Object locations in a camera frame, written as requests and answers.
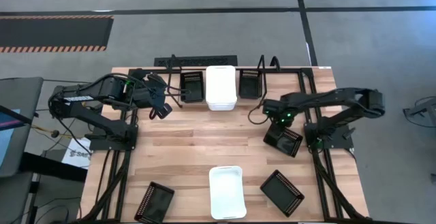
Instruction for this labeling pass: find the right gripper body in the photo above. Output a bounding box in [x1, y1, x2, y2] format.
[270, 103, 297, 129]

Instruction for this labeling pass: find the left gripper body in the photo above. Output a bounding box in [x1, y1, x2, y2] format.
[134, 76, 173, 120]

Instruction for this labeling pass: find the black metal shelf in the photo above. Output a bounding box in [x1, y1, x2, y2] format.
[166, 54, 281, 109]

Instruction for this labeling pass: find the white printed paper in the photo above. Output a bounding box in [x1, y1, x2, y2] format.
[62, 138, 92, 170]

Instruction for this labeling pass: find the black hazard-striped floor mat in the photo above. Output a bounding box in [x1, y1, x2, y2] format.
[0, 15, 114, 54]

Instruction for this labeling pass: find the black floor beam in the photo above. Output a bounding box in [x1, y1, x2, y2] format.
[20, 151, 89, 183]

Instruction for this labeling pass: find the blue screen device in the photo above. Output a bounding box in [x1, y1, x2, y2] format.
[0, 104, 37, 169]

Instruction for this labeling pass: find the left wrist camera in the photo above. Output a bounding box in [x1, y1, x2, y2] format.
[146, 73, 168, 91]

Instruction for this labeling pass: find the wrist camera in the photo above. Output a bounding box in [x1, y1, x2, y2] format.
[262, 99, 279, 116]
[146, 73, 168, 91]

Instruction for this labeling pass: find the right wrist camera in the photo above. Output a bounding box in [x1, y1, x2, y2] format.
[262, 99, 279, 116]

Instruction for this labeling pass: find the black aluminium table frame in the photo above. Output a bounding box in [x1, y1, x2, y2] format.
[80, 66, 371, 224]

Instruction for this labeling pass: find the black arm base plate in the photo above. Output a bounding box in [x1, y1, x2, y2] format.
[304, 121, 354, 150]
[89, 128, 139, 151]

